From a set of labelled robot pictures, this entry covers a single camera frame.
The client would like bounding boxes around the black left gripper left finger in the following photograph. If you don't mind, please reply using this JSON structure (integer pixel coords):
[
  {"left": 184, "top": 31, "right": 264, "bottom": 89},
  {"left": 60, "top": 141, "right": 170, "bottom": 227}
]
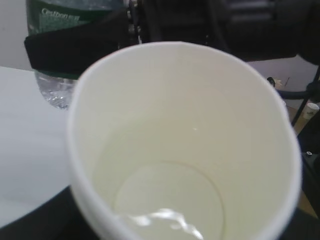
[{"left": 0, "top": 186, "right": 99, "bottom": 240}]

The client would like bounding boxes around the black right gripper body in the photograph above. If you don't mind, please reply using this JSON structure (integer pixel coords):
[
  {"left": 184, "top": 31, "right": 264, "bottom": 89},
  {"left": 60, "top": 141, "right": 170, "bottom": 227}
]
[{"left": 126, "top": 0, "right": 320, "bottom": 63}]

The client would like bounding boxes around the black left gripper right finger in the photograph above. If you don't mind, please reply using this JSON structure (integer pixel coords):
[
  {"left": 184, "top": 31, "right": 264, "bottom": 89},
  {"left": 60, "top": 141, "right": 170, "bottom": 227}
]
[{"left": 292, "top": 209, "right": 320, "bottom": 240}]

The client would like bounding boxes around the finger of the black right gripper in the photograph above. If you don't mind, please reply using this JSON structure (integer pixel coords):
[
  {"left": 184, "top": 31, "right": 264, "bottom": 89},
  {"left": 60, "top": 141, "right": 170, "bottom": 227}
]
[{"left": 24, "top": 9, "right": 130, "bottom": 75}]

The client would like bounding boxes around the clear green-label water bottle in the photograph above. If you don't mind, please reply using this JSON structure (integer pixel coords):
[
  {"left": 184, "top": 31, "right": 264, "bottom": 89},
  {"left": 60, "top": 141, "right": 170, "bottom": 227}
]
[{"left": 24, "top": 0, "right": 125, "bottom": 110}]

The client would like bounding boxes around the white paper cup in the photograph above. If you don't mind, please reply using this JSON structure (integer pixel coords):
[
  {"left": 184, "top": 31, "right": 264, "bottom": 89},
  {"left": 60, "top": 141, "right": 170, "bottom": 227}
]
[{"left": 66, "top": 42, "right": 302, "bottom": 240}]

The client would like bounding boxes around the white cup on floor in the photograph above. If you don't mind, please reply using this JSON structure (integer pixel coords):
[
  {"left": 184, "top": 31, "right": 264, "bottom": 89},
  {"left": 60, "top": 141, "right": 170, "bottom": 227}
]
[{"left": 303, "top": 102, "right": 320, "bottom": 120}]

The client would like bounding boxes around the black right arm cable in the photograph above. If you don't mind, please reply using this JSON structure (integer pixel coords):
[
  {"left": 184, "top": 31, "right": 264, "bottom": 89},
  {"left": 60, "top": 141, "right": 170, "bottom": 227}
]
[{"left": 266, "top": 67, "right": 320, "bottom": 126}]

